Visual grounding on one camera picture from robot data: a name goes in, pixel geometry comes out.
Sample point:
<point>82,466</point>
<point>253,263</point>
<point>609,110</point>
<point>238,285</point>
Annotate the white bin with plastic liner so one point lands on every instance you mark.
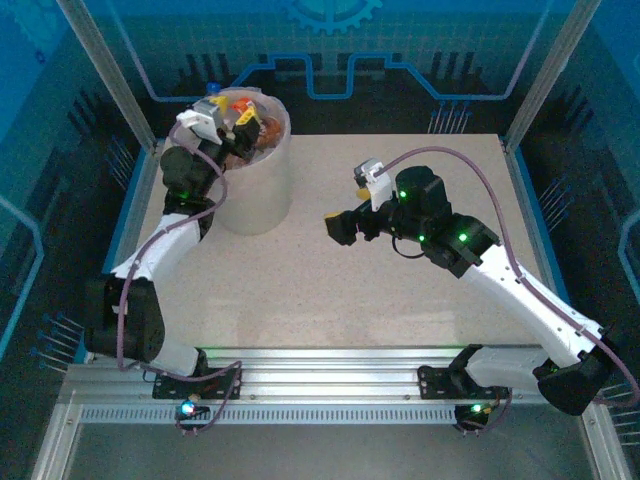
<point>255,200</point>

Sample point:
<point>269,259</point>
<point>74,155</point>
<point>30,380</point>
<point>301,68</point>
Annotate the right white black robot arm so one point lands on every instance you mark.
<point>525,300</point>

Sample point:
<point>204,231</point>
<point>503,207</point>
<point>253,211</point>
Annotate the small LED control board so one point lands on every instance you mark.
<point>475,409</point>
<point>187,407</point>

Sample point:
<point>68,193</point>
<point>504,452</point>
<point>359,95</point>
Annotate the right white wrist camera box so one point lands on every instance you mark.
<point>377,182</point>

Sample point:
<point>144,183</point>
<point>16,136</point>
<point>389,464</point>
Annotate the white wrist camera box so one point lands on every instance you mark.
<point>197,122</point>
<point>377,182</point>

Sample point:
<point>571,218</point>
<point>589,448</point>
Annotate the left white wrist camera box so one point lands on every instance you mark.
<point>197,122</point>

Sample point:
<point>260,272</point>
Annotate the aluminium frame post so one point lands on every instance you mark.
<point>550,65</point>
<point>100,65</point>

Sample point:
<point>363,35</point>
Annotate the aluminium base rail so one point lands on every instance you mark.
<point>325,375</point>

